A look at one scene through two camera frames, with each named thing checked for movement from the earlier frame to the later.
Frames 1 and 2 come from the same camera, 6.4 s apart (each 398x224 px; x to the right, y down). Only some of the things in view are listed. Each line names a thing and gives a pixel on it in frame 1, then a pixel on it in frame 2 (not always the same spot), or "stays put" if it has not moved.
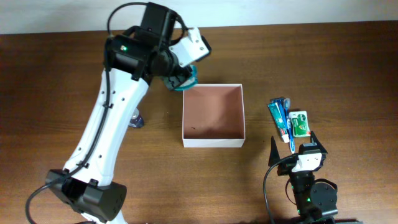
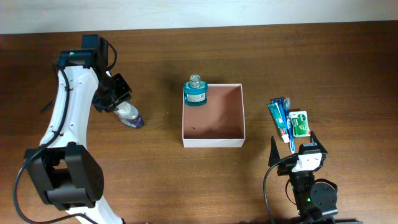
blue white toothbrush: x=286 y=103 stays put
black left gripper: x=175 y=81 → x=125 y=91
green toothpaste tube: x=275 y=111 stays put
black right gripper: x=286 y=167 stays put
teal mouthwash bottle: x=192 y=82 → x=196 y=91
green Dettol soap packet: x=300 y=124 stays put
